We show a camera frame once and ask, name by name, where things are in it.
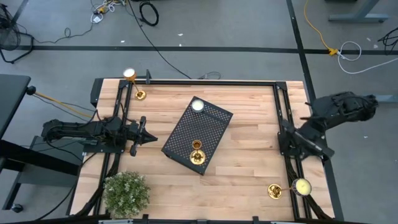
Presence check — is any black desk beam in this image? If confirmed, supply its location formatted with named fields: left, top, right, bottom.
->
left=0, top=139, right=81, bottom=177

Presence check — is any black perforated metal shelf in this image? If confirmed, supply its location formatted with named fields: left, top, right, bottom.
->
left=160, top=95, right=234, bottom=176

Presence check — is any tall gold candlestick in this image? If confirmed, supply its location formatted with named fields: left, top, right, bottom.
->
left=189, top=139, right=206, bottom=166
left=267, top=183, right=296, bottom=200

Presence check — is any white wax tin candle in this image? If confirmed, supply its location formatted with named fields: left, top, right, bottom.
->
left=190, top=98, right=206, bottom=113

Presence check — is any grey stand base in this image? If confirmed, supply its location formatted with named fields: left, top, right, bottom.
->
left=17, top=135, right=85, bottom=189

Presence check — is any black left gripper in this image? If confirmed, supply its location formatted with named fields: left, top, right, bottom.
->
left=126, top=116, right=159, bottom=157

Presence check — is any gold goblet candle holder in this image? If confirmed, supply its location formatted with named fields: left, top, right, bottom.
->
left=122, top=67, right=147, bottom=101

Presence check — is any yellow extension cable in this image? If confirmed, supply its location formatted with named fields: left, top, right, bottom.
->
left=303, top=0, right=340, bottom=57

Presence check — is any long black floor cable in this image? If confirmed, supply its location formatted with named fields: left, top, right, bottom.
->
left=127, top=0, right=193, bottom=80

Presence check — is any black desk top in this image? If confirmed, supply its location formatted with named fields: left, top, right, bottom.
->
left=0, top=73, right=32, bottom=139

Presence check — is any coiled black cable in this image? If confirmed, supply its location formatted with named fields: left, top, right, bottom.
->
left=139, top=1, right=160, bottom=27

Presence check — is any cream wax tin candle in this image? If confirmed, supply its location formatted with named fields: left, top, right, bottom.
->
left=292, top=177, right=313, bottom=197

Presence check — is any yellow pole with black knob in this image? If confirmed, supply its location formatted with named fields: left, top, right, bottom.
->
left=26, top=86, right=96, bottom=119

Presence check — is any black floor fan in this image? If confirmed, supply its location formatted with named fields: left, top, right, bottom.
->
left=0, top=3, right=35, bottom=65

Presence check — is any black cable bundle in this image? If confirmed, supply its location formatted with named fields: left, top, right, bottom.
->
left=377, top=26, right=398, bottom=52

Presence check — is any white floor cable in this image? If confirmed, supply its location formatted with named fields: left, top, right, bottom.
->
left=337, top=40, right=398, bottom=75

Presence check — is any black aluminium table frame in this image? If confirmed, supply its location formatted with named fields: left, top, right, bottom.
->
left=90, top=77, right=313, bottom=220

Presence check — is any grey desk foot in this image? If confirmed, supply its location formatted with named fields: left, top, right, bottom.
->
left=375, top=95, right=398, bottom=104
left=328, top=0, right=390, bottom=24

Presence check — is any green potted plant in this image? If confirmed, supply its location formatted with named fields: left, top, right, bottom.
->
left=102, top=170, right=152, bottom=219

